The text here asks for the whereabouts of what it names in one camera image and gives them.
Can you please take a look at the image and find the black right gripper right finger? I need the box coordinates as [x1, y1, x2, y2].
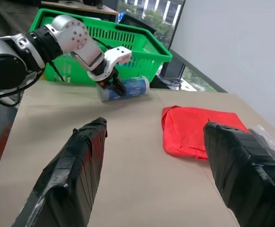
[203, 121, 275, 227]

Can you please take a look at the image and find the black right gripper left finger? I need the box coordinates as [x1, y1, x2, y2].
[11, 117, 108, 227]

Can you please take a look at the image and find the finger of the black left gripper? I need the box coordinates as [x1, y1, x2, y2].
[109, 77, 127, 97]

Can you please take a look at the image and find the blue white bottle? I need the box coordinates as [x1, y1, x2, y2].
[96, 75, 150, 103]

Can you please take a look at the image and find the green plastic shopping basket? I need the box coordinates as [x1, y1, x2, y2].
[28, 8, 173, 85]

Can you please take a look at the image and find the dark item in clear bag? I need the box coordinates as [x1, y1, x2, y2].
[248, 124, 275, 175]

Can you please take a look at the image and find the black monitor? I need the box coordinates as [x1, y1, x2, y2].
[117, 13, 157, 34]

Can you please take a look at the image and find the red fabric pouch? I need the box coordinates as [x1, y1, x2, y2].
[161, 105, 250, 161]

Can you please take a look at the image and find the brown wooden desk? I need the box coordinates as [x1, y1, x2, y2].
[40, 0, 119, 16]

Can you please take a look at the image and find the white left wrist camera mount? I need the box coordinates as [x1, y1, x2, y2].
[87, 46, 132, 82]

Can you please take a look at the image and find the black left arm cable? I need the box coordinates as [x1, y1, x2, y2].
[0, 60, 66, 107]

